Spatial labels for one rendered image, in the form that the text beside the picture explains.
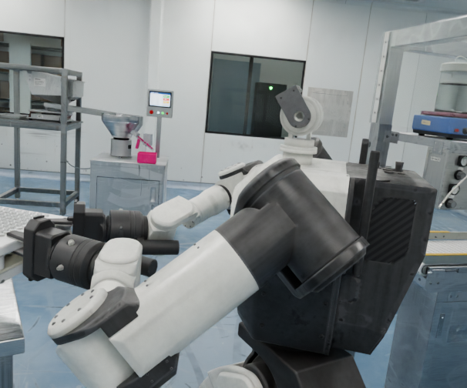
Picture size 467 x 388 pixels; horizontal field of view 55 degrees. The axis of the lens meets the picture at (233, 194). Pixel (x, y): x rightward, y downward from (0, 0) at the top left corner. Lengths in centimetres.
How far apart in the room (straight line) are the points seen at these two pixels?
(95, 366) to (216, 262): 18
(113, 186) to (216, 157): 301
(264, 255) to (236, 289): 5
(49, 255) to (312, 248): 52
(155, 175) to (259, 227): 335
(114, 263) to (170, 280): 24
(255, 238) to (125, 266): 28
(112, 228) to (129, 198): 290
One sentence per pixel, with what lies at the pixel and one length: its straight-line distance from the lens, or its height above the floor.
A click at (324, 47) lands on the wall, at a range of 690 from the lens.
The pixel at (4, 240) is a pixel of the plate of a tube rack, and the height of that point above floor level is 105.
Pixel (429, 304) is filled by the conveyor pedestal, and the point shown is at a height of 66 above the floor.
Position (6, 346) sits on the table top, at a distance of 100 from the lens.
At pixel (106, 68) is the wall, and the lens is 671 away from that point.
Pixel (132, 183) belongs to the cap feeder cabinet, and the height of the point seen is 58.
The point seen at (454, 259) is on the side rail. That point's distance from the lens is 179.
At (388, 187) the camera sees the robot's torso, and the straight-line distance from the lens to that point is 68.
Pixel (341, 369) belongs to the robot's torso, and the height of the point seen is 93.
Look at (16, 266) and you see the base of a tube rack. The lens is 96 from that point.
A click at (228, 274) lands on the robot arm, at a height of 116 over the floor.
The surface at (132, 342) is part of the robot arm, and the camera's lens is 51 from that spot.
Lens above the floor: 135
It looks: 12 degrees down
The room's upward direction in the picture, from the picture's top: 5 degrees clockwise
